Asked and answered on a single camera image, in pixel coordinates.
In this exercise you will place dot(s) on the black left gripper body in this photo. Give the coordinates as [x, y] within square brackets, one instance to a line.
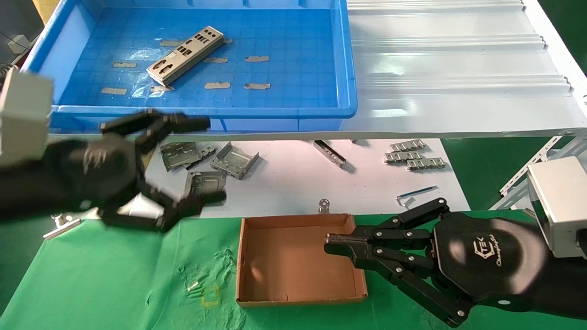
[91, 174]

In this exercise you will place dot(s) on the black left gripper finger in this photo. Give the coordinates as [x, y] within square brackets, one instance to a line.
[183, 123]
[192, 204]

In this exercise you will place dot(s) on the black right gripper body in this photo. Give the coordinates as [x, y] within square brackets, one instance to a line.
[490, 261]

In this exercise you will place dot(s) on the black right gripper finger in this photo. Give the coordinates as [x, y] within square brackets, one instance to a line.
[348, 256]
[348, 239]

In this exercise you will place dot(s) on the silver perforated metal plate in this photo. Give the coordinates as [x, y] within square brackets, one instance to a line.
[196, 63]
[183, 52]

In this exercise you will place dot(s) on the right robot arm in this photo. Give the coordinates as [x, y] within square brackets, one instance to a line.
[568, 284]

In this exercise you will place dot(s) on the shallow brown cardboard box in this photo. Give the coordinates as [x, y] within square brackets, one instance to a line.
[284, 261]

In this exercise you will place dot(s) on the blue plastic tray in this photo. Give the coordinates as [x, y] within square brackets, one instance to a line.
[298, 68]

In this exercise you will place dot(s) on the small white box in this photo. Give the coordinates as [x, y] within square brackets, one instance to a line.
[18, 43]

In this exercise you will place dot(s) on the tan cardboard sheet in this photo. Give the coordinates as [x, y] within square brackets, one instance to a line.
[46, 9]

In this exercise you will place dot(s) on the small silver binder clip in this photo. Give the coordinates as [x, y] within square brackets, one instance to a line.
[324, 210]

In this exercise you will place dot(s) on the yellow woven bag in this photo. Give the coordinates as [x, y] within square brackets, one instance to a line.
[150, 158]

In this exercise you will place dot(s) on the large silver binder clip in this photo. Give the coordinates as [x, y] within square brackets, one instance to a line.
[62, 229]

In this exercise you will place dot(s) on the blue hex key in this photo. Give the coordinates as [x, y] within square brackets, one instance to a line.
[417, 192]

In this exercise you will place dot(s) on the small silver metal scrap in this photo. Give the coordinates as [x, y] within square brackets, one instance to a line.
[194, 287]

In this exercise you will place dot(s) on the white board sheet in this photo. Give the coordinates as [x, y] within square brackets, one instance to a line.
[284, 183]

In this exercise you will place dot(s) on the grey toothed metal strip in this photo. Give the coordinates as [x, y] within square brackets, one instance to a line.
[407, 145]
[426, 164]
[403, 157]

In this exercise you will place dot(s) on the slotted white shelf brace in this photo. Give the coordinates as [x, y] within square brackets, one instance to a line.
[532, 169]

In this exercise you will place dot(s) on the green table cloth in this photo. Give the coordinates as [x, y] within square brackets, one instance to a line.
[114, 275]

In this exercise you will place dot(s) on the grey spiral coil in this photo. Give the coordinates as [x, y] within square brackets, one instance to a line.
[7, 68]

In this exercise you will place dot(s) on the white metal shelf panel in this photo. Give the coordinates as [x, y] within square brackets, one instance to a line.
[458, 91]

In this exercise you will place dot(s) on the grey flat slotted metal bracket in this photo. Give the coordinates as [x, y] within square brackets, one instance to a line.
[206, 181]

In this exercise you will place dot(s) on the grey folded sheet-metal bracket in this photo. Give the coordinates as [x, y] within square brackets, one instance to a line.
[176, 156]

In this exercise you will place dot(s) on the grey U-shaped metal bracket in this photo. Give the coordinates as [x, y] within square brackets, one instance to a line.
[234, 161]

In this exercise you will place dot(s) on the long narrow metal bracket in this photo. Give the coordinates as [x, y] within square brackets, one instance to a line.
[329, 153]

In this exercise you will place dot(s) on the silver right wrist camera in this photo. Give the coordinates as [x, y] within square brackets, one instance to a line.
[559, 206]

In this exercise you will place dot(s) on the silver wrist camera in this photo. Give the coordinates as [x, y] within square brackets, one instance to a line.
[559, 206]
[23, 114]

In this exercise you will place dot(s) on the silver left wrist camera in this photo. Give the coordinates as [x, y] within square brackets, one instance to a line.
[23, 114]

